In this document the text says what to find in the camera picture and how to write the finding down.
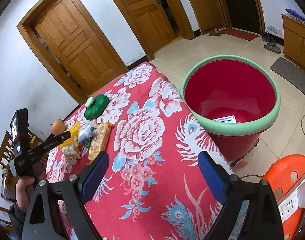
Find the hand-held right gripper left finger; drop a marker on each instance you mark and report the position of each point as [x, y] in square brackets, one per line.
[95, 177]

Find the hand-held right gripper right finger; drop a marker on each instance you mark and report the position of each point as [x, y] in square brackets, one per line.
[212, 177]

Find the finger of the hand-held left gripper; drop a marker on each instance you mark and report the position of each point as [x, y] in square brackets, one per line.
[67, 136]

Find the white tissue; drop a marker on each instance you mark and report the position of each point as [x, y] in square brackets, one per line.
[71, 153]

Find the small tin can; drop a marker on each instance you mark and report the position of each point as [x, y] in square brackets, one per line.
[86, 135]

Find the orange snack packet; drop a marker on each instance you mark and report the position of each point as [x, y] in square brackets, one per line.
[100, 140]

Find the red bin with green rim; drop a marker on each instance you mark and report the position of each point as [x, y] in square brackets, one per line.
[217, 92]

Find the person's left hand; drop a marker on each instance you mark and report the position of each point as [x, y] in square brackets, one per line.
[23, 190]

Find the red apple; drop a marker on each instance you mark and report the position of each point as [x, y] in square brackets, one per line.
[58, 127]

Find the wooden chair with yellow cushion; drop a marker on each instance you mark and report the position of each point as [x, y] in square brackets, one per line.
[36, 140]

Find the green pumpkin-shaped container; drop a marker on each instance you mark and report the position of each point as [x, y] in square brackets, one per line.
[97, 108]

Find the orange plastic stool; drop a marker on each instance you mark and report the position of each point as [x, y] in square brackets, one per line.
[280, 170]

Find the red floral tablecloth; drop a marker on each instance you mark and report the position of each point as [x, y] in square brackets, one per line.
[152, 135]

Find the white power strip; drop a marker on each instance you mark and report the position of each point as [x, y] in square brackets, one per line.
[288, 208]

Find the wooden door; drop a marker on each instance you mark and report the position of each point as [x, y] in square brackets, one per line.
[72, 42]
[142, 12]

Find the grey floor mat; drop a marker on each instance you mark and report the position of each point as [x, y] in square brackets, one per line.
[292, 73]

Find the grey shoe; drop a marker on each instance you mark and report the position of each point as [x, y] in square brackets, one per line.
[272, 48]
[268, 39]

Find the brown shoe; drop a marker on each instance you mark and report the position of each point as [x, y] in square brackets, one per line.
[215, 32]

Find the red doormat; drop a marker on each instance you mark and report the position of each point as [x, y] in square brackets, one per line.
[240, 33]

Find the wooden cabinet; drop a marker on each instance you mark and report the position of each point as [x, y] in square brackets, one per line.
[298, 42]

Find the dark metal door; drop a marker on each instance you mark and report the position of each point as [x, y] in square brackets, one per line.
[242, 5]

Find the purple bag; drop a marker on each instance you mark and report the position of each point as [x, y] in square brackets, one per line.
[296, 14]

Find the wooden wall panel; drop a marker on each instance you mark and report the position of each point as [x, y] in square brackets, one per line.
[207, 12]

